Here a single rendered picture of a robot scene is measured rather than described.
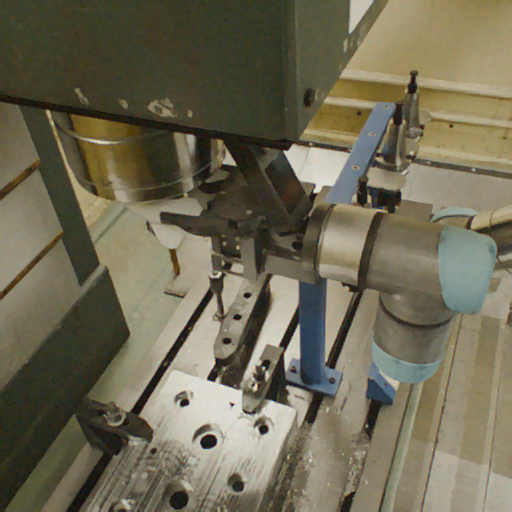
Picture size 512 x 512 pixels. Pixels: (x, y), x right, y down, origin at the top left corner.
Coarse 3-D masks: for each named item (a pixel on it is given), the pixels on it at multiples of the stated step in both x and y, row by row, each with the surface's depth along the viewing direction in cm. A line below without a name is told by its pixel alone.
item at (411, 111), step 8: (408, 96) 103; (416, 96) 103; (408, 104) 104; (416, 104) 104; (408, 112) 105; (416, 112) 105; (408, 120) 106; (416, 120) 106; (408, 128) 106; (416, 128) 107
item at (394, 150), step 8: (392, 120) 97; (392, 128) 96; (400, 128) 96; (392, 136) 97; (400, 136) 97; (384, 144) 99; (392, 144) 98; (400, 144) 98; (384, 152) 100; (392, 152) 99; (400, 152) 99; (384, 160) 100; (392, 160) 99; (400, 160) 99
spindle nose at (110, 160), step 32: (64, 128) 51; (96, 128) 48; (128, 128) 48; (96, 160) 51; (128, 160) 50; (160, 160) 51; (192, 160) 52; (96, 192) 54; (128, 192) 53; (160, 192) 53
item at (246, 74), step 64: (0, 0) 37; (64, 0) 35; (128, 0) 34; (192, 0) 32; (256, 0) 31; (320, 0) 34; (384, 0) 50; (0, 64) 41; (64, 64) 39; (128, 64) 37; (192, 64) 35; (256, 64) 33; (320, 64) 37; (192, 128) 39; (256, 128) 36
